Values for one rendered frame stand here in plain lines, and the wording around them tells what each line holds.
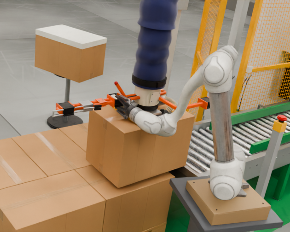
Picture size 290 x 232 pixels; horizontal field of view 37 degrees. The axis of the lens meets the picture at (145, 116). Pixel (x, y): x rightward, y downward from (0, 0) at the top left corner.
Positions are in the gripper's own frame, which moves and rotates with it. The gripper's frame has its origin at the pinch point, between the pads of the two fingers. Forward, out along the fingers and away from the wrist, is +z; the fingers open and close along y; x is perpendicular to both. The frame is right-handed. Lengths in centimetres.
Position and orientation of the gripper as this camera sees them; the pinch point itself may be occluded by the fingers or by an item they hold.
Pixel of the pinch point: (114, 100)
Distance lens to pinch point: 274.5
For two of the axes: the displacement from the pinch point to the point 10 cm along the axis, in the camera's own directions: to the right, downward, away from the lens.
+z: -6.2, -4.1, 6.7
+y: -1.5, 9.0, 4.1
